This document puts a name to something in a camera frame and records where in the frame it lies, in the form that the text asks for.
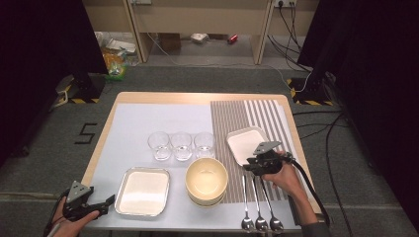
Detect white crumpled cloth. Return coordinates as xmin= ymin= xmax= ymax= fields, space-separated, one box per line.
xmin=190 ymin=33 xmax=210 ymax=45

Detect yellow black hazard tape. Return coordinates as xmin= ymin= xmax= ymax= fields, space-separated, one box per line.
xmin=53 ymin=83 xmax=101 ymax=105
xmin=286 ymin=78 xmax=334 ymax=107

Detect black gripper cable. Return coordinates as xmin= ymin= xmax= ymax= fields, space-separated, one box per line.
xmin=281 ymin=152 xmax=331 ymax=228
xmin=42 ymin=189 xmax=72 ymax=237

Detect clear drinking glass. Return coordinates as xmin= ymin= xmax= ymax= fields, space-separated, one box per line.
xmin=193 ymin=131 xmax=216 ymax=161
xmin=147 ymin=130 xmax=172 ymax=162
xmin=170 ymin=131 xmax=194 ymax=162

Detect person's right hand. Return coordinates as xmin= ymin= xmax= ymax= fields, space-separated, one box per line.
xmin=261 ymin=150 xmax=306 ymax=199

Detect silver spoon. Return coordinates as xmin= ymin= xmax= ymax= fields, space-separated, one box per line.
xmin=240 ymin=175 xmax=255 ymax=233
xmin=258 ymin=177 xmax=285 ymax=234
xmin=251 ymin=176 xmax=270 ymax=233

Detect brown cardboard box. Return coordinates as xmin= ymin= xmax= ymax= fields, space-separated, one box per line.
xmin=157 ymin=33 xmax=182 ymax=52

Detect grey cable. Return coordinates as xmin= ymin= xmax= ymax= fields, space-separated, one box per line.
xmin=45 ymin=223 xmax=62 ymax=237

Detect white paper sheet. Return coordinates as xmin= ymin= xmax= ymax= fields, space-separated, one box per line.
xmin=91 ymin=102 xmax=317 ymax=231

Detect white square plate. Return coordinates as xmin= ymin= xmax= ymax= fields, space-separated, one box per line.
xmin=226 ymin=126 xmax=270 ymax=167
xmin=118 ymin=170 xmax=169 ymax=214

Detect black power cable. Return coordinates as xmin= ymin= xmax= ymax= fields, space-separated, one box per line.
xmin=267 ymin=3 xmax=314 ymax=73

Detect striped brown white placemat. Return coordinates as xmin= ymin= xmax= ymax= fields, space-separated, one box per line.
xmin=209 ymin=99 xmax=302 ymax=204

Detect beige wooden desk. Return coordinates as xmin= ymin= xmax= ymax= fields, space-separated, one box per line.
xmin=82 ymin=0 xmax=320 ymax=66

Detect pile of plastic bags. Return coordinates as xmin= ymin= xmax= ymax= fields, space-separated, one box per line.
xmin=94 ymin=31 xmax=141 ymax=83

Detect thin black floor cable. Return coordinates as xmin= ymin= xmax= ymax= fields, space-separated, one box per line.
xmin=292 ymin=110 xmax=345 ymax=117

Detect person's left hand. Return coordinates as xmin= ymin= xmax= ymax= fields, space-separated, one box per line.
xmin=45 ymin=197 xmax=101 ymax=237

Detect bundle of black chopsticks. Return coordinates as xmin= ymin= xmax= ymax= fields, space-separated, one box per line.
xmin=287 ymin=194 xmax=302 ymax=227

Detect thick black floor cable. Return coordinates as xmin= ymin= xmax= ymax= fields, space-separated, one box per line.
xmin=324 ymin=112 xmax=355 ymax=237

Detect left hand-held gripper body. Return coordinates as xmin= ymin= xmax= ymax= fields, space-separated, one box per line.
xmin=62 ymin=180 xmax=107 ymax=222

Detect silver square tray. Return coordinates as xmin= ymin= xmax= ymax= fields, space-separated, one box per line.
xmin=114 ymin=166 xmax=172 ymax=218

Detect black stand base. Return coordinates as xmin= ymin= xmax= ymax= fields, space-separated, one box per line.
xmin=291 ymin=73 xmax=334 ymax=103
xmin=70 ymin=72 xmax=107 ymax=104

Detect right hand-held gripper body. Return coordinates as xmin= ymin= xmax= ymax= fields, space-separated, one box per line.
xmin=246 ymin=140 xmax=287 ymax=177

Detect black curtain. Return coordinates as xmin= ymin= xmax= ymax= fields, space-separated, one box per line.
xmin=0 ymin=0 xmax=108 ymax=166
xmin=297 ymin=0 xmax=419 ymax=231

